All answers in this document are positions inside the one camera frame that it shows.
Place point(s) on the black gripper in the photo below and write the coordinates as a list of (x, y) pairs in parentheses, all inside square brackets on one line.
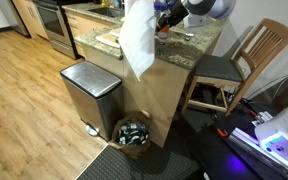
[(175, 14)]

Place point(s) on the white and orange can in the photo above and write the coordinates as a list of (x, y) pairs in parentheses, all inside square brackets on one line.
[(164, 36)]

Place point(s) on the steel kitchen sink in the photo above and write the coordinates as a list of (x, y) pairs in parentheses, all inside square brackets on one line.
[(106, 12)]

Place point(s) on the stainless steel oven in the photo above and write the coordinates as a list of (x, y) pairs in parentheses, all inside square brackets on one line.
[(55, 25)]

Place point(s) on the wood drawer cabinet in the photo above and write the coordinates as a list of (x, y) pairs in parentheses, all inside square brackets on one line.
[(84, 28)]

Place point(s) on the light wooden cutting board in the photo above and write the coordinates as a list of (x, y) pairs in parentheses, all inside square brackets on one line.
[(109, 39)]

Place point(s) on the brown paper bag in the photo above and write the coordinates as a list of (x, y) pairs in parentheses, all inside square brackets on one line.
[(130, 151)]

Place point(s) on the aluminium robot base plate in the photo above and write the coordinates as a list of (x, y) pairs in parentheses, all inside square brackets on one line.
[(250, 146)]

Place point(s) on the stainless steel trash can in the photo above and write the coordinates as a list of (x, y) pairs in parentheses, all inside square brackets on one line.
[(92, 96)]

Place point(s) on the clear jar with blue lid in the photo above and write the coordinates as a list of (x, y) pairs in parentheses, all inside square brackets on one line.
[(162, 6)]

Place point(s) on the crushed cans in bag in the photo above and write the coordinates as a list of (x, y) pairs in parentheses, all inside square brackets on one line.
[(133, 134)]

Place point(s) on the wooden chair with grey cushion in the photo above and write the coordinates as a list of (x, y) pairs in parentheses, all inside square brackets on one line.
[(237, 66)]

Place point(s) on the metal utensil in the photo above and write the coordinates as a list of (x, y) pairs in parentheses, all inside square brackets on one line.
[(183, 34)]

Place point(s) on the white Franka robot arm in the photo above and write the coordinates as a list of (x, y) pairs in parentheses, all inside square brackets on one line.
[(214, 8)]

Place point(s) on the dark grey floor mat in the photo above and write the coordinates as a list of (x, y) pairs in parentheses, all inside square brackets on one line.
[(144, 165)]

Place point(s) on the light wood base cabinet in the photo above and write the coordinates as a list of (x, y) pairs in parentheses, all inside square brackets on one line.
[(29, 16)]

